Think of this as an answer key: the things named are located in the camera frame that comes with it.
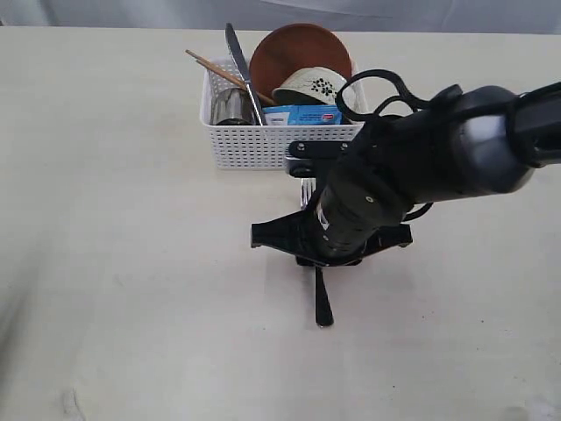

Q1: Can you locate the wooden chopstick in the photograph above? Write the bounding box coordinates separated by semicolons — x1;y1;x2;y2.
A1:
195;59;245;89
185;49;276;106

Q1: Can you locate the brown round plate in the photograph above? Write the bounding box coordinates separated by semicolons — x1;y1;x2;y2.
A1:
249;24;352;105

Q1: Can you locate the cream floral ceramic bowl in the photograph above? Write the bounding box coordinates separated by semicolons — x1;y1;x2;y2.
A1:
273;67;347;105

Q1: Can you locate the upper wooden chopstick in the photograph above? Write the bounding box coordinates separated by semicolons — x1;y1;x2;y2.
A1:
185;49;276;106

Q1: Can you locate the blue snack bag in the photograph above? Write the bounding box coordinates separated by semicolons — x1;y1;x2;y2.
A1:
263;104;343;125

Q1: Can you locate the lower wooden chopstick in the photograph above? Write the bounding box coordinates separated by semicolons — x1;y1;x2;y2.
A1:
195;59;245;89

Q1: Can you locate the white perforated plastic basket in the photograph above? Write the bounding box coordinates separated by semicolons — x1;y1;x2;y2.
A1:
200;70;363;169

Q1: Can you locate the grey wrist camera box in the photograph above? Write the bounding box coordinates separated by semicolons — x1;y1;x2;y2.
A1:
283;140;350;178

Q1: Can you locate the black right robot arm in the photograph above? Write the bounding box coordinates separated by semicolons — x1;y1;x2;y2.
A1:
251;83;560;267

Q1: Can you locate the silver metal fork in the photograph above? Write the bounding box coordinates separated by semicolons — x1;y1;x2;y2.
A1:
300;178;334;328

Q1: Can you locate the clear glass cup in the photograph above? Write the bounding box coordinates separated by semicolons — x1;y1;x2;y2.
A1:
210;87;256;125

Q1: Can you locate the silver metal table knife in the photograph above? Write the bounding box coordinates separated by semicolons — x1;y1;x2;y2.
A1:
224;22;266;126

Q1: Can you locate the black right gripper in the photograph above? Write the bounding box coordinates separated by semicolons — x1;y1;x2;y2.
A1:
251;129;413;267

